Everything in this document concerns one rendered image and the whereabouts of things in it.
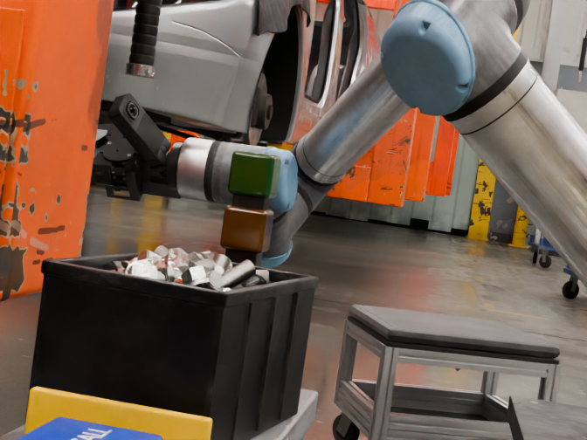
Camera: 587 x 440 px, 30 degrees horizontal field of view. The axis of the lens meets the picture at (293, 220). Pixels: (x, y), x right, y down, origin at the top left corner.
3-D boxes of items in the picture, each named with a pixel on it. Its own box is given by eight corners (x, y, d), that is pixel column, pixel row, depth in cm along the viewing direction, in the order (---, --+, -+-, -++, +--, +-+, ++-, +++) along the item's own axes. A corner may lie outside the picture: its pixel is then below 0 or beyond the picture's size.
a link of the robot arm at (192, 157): (201, 169, 156) (218, 125, 163) (168, 165, 157) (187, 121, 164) (206, 213, 163) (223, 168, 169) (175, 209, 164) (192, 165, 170)
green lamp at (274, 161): (235, 193, 102) (241, 150, 102) (277, 199, 102) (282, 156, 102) (225, 193, 98) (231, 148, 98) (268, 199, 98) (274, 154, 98)
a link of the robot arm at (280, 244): (310, 235, 177) (308, 182, 168) (272, 285, 171) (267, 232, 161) (261, 213, 180) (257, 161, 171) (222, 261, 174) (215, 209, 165)
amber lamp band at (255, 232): (228, 245, 103) (233, 203, 102) (269, 252, 102) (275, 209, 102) (217, 248, 99) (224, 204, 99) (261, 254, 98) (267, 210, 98)
